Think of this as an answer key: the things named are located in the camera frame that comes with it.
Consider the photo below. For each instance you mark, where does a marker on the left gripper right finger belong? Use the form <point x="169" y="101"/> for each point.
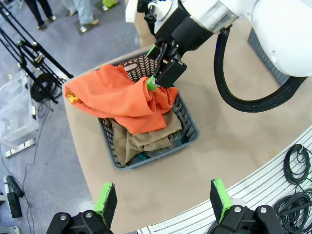
<point x="219" y="200"/>

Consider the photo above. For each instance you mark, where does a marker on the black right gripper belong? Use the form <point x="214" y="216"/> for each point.
<point x="185" y="31"/>

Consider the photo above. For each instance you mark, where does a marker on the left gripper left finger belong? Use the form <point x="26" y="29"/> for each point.
<point x="107" y="204"/>

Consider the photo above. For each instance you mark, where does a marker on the orange garment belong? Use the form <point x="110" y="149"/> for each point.
<point x="117" y="97"/>

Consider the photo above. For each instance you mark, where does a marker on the teal garment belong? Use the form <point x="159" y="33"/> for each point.
<point x="143" y="156"/>

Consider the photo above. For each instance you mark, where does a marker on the beige garment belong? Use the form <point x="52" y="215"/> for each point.
<point x="151" y="139"/>

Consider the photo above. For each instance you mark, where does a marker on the person's right forearm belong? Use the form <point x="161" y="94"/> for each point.
<point x="145" y="36"/>

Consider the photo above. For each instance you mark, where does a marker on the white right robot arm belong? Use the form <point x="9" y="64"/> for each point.
<point x="280" y="36"/>

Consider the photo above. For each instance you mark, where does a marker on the black floor block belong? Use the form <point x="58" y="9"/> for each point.
<point x="15" y="206"/>
<point x="15" y="186"/>

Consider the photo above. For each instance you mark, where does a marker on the mannequin in light blue fleece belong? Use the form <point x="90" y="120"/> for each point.
<point x="83" y="12"/>

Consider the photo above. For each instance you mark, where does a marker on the white floor bar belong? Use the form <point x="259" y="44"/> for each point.
<point x="20" y="147"/>

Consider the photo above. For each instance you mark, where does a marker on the clear plastic storage bin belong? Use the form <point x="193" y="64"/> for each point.
<point x="14" y="114"/>

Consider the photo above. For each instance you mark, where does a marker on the aluminium profile frame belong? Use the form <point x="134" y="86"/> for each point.
<point x="256" y="185"/>

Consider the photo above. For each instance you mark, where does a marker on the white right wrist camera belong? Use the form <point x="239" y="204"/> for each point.
<point x="134" y="9"/>

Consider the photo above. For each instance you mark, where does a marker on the black camera tripod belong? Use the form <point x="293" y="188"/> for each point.
<point x="24" y="47"/>

